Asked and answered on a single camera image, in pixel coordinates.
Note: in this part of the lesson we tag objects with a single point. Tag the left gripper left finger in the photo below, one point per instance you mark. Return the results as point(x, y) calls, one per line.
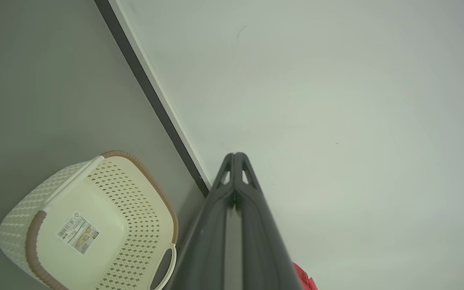
point(206, 245)

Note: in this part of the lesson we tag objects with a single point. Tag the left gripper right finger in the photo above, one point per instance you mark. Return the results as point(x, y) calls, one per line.
point(266, 241)

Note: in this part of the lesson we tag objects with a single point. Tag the red white-trimmed garment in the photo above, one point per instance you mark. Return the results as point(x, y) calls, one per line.
point(305, 280)

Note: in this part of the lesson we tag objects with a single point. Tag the cream perforated laundry basket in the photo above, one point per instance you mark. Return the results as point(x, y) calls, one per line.
point(107, 225)

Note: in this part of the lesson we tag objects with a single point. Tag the white barcode label sticker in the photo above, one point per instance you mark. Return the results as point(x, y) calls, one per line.
point(78, 233)

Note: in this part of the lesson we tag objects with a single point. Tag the dark baseboard strip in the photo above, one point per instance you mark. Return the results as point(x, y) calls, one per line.
point(151, 96)

